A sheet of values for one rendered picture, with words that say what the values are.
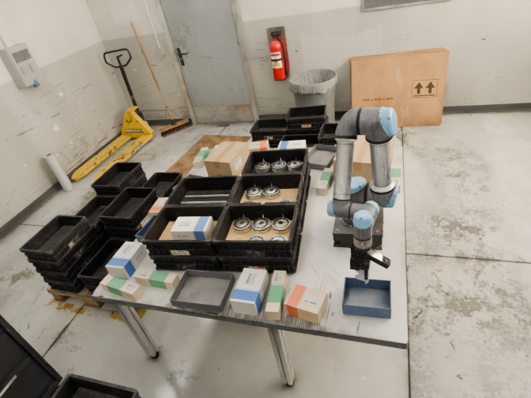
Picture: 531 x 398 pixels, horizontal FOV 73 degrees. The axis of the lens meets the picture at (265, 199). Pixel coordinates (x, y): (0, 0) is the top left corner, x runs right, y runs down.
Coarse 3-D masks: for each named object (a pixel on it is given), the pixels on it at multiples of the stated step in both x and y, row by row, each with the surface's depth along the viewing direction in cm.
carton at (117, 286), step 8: (104, 280) 191; (112, 280) 190; (120, 280) 189; (104, 288) 192; (112, 288) 187; (120, 288) 184; (128, 288) 184; (136, 288) 183; (128, 296) 184; (136, 296) 183
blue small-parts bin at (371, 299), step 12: (348, 288) 166; (360, 288) 164; (372, 288) 163; (384, 288) 161; (348, 300) 161; (360, 300) 160; (372, 300) 158; (384, 300) 157; (348, 312) 155; (360, 312) 153; (372, 312) 150; (384, 312) 148
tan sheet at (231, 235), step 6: (252, 222) 199; (228, 234) 194; (234, 234) 193; (240, 234) 192; (246, 234) 192; (252, 234) 191; (258, 234) 190; (264, 234) 189; (270, 234) 188; (276, 234) 187; (282, 234) 187; (288, 234) 186
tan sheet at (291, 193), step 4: (244, 192) 224; (280, 192) 218; (284, 192) 217; (288, 192) 216; (292, 192) 215; (296, 192) 215; (244, 196) 221; (280, 196) 214; (284, 196) 213; (288, 196) 213; (292, 196) 212; (296, 196) 211; (244, 200) 217; (248, 200) 216; (256, 200) 215; (260, 200) 214; (264, 200) 214; (268, 200) 213; (272, 200) 212; (276, 200) 212; (280, 200) 211; (292, 200) 209
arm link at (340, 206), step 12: (348, 120) 149; (336, 132) 154; (348, 132) 150; (348, 144) 152; (336, 156) 157; (348, 156) 153; (336, 168) 157; (348, 168) 154; (336, 180) 157; (348, 180) 156; (336, 192) 157; (348, 192) 157; (336, 204) 158; (348, 204) 157; (336, 216) 160; (348, 216) 156
